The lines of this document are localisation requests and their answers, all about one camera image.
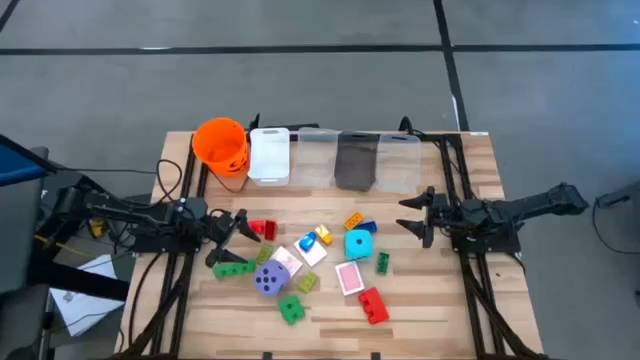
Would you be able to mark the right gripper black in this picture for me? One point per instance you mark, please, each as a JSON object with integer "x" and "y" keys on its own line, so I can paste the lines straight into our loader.
{"x": 445, "y": 217}

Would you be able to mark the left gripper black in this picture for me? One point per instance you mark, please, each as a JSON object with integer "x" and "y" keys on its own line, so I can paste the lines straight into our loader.
{"x": 220, "y": 229}

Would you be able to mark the small red rounded toy block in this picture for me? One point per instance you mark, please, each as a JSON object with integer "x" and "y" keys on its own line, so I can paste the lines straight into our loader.
{"x": 257, "y": 226}

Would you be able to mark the long green toy block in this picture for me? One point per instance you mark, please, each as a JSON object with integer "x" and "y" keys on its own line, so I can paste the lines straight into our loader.
{"x": 234, "y": 269}

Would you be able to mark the olive green lego brick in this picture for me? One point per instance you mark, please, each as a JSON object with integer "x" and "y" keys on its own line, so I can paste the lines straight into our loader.
{"x": 264, "y": 254}

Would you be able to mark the red lego brick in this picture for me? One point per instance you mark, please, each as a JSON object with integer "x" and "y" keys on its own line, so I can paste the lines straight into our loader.
{"x": 270, "y": 230}

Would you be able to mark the blue lego brick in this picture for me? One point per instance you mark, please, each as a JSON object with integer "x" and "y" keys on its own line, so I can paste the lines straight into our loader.
{"x": 368, "y": 227}

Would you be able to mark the purple foam die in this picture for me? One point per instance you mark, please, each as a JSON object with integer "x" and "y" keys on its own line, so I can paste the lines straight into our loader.
{"x": 270, "y": 278}

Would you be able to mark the orange-yellow lego brick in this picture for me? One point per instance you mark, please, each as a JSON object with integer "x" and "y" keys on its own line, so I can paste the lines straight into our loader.
{"x": 353, "y": 220}

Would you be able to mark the teal foam die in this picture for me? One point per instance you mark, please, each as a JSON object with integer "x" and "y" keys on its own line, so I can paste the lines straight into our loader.
{"x": 358, "y": 244}

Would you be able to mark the blue rounded toy block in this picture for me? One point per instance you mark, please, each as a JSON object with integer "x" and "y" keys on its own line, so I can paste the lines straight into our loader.
{"x": 307, "y": 241}

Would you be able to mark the white purple card box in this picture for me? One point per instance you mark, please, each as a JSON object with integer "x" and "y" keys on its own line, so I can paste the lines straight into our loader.
{"x": 315, "y": 256}

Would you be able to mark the lime green rounded brick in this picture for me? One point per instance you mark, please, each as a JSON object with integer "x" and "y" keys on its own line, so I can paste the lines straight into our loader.
{"x": 307, "y": 282}

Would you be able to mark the big green toy block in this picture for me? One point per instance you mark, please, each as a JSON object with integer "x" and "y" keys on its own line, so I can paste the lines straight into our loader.
{"x": 291, "y": 309}

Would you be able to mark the yellow rounded toy block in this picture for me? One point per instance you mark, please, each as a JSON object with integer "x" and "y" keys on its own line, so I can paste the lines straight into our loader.
{"x": 324, "y": 234}

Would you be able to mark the big red toy block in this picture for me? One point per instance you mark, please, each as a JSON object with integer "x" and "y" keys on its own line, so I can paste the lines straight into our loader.
{"x": 373, "y": 305}

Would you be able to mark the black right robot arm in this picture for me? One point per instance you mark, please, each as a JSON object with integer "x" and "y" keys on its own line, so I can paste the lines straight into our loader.
{"x": 540, "y": 202}

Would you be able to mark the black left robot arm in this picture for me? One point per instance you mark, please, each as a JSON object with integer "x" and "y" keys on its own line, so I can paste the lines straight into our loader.
{"x": 125, "y": 212}

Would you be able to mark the clear plastic bin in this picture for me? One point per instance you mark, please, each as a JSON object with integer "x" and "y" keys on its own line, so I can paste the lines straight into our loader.
{"x": 315, "y": 160}
{"x": 398, "y": 165}

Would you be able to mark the smoky grey plastic bin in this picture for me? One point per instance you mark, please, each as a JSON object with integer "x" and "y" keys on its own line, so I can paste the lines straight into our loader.
{"x": 356, "y": 162}

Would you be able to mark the black clamp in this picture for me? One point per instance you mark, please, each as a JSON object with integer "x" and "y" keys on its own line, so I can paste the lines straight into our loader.
{"x": 405, "y": 125}

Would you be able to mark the white plastic bin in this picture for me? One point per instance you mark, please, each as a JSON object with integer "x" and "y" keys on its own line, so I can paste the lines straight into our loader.
{"x": 269, "y": 157}

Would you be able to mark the pink playing card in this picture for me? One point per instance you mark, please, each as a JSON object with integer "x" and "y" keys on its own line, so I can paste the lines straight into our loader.
{"x": 349, "y": 278}

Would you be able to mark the orange pumpkin face bucket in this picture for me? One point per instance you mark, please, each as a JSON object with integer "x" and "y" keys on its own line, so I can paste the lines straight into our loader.
{"x": 220, "y": 145}

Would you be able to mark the black clamp bar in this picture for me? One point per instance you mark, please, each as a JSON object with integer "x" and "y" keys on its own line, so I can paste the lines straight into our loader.
{"x": 290, "y": 126}

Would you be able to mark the yellow clamp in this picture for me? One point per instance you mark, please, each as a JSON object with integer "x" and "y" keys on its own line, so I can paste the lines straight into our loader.
{"x": 97, "y": 228}

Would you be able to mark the black stand beam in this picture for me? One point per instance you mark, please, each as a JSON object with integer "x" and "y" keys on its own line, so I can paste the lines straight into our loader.
{"x": 80, "y": 281}

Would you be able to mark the white paper sheets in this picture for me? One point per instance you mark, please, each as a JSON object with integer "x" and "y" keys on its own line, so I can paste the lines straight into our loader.
{"x": 85, "y": 305}

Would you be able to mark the dark grey chair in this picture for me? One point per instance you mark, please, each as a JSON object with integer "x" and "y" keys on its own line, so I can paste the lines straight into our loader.
{"x": 15, "y": 235}

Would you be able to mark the tilted monitor screen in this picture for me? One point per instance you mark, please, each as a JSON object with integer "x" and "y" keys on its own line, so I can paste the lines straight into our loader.
{"x": 20, "y": 165}

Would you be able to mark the black aluminium frame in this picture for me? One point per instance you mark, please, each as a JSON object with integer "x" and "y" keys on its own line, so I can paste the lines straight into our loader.
{"x": 181, "y": 310}
{"x": 445, "y": 165}

